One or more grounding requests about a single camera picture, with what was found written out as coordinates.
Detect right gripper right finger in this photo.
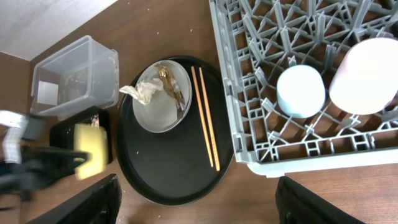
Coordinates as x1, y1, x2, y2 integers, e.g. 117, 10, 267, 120
275, 176, 362, 224

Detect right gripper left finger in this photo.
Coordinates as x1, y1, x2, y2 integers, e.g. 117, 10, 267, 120
30, 174, 122, 224

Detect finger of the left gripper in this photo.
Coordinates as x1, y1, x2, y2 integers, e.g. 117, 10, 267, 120
20, 147, 89, 190

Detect yellow bowl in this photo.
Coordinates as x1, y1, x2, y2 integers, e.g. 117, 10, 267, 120
73, 124, 109, 180

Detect grey plate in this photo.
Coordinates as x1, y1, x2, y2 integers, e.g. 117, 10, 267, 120
132, 60, 192, 133

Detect blue cup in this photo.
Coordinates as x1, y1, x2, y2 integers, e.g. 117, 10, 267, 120
277, 65, 326, 118

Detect white tissue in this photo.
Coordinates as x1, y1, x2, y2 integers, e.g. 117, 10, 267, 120
119, 78, 164, 105

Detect gold foil wrapper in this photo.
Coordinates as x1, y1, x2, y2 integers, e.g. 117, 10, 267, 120
155, 63, 185, 111

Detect pink cup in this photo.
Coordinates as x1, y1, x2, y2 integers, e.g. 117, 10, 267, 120
329, 37, 397, 115

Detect wooden chopstick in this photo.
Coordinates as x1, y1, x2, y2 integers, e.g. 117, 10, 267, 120
199, 67, 220, 171
191, 66, 214, 167

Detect food scraps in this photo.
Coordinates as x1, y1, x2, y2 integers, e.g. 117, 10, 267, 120
90, 114, 100, 128

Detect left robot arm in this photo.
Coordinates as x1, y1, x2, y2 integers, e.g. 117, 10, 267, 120
1, 110, 89, 201

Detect grey dishwasher rack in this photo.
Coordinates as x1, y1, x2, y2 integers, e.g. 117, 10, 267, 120
210, 0, 397, 177

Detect black rectangular tray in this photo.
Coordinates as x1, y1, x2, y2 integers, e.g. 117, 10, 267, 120
49, 106, 113, 164

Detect round black serving tray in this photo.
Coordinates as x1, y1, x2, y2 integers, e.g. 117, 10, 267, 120
116, 55, 234, 205

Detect clear plastic bin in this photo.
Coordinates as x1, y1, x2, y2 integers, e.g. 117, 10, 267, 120
30, 35, 119, 120

